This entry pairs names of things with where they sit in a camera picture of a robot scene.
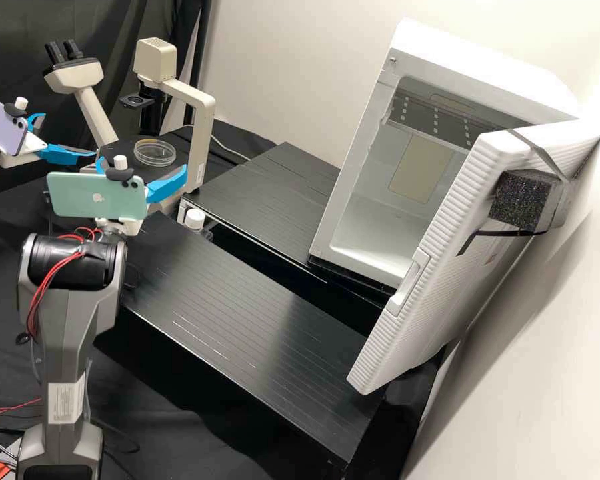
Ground right wrist camera phone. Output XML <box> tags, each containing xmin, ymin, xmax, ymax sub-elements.
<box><xmin>46</xmin><ymin>155</ymin><xmax>149</xmax><ymax>221</ymax></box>

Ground cream microscope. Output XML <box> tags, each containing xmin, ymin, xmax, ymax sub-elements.
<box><xmin>43</xmin><ymin>37</ymin><xmax>217</xmax><ymax>217</ymax></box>

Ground red wire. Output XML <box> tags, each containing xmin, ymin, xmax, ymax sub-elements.
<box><xmin>0</xmin><ymin>397</ymin><xmax>43</xmax><ymax>423</ymax></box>

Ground white incubator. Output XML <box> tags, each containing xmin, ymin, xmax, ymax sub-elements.
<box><xmin>307</xmin><ymin>17</ymin><xmax>581</xmax><ymax>290</ymax></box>

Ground white cable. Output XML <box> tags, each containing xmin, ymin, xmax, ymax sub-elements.
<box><xmin>213</xmin><ymin>133</ymin><xmax>253</xmax><ymax>162</ymax></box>

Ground incubator door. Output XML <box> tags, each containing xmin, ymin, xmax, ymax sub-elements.
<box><xmin>346</xmin><ymin>119</ymin><xmax>600</xmax><ymax>396</ymax></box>

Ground petri dish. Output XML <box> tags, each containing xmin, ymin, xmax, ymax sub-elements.
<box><xmin>133</xmin><ymin>139</ymin><xmax>177</xmax><ymax>166</ymax></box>

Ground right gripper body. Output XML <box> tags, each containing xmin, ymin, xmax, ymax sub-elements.
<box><xmin>95</xmin><ymin>215</ymin><xmax>143</xmax><ymax>236</ymax></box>

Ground wrist camera phone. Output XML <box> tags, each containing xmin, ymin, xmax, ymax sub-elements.
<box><xmin>46</xmin><ymin>155</ymin><xmax>149</xmax><ymax>221</ymax></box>
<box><xmin>0</xmin><ymin>89</ymin><xmax>31</xmax><ymax>156</ymax></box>

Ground left wrist camera phone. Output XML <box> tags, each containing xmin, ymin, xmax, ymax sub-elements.
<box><xmin>0</xmin><ymin>89</ymin><xmax>31</xmax><ymax>156</ymax></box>

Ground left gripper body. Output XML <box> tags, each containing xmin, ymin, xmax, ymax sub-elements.
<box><xmin>0</xmin><ymin>132</ymin><xmax>49</xmax><ymax>169</ymax></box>

